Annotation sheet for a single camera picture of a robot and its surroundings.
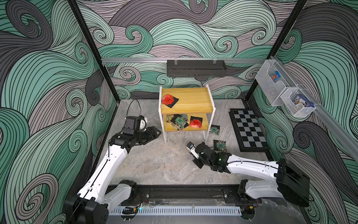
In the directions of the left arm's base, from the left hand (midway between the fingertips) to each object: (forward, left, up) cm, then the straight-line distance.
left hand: (158, 132), depth 75 cm
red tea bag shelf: (+11, -23, -5) cm, 25 cm away
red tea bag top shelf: (+13, -6, +12) cm, 19 cm away
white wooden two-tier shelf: (+8, -15, +11) cm, 20 cm away
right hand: (-5, -22, -16) cm, 27 cm away
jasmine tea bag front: (+15, -39, -20) cm, 46 cm away
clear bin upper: (+24, -70, +10) cm, 75 cm away
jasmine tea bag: (+3, -40, -20) cm, 45 cm away
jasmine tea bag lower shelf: (+11, -12, -4) cm, 16 cm away
